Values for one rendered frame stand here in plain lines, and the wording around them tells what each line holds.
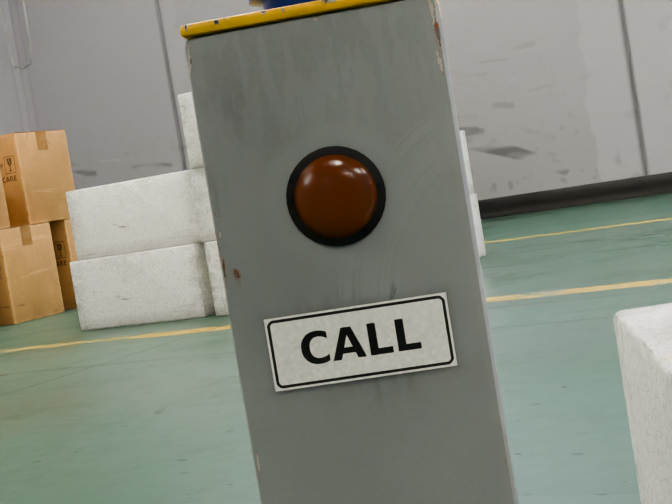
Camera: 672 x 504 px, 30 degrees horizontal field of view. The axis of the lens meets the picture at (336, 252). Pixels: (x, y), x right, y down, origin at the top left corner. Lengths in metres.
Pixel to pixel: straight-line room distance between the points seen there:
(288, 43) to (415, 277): 0.07
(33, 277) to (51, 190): 0.32
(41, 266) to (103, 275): 0.93
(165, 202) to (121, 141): 3.79
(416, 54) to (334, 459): 0.11
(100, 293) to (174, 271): 0.24
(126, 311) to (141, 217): 0.24
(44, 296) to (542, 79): 2.62
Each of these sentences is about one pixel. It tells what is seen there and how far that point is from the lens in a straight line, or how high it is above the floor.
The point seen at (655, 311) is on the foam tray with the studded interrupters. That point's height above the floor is 0.18.
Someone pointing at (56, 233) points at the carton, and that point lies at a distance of 4.31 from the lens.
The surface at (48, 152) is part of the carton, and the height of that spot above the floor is 0.53.
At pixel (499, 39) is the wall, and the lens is 5.83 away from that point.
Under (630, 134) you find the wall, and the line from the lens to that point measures 5.64.
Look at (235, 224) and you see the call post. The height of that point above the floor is 0.26.
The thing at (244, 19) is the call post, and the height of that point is 0.31.
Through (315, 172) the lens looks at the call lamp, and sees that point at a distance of 0.34.
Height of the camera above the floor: 0.26
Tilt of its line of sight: 3 degrees down
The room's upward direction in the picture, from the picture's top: 9 degrees counter-clockwise
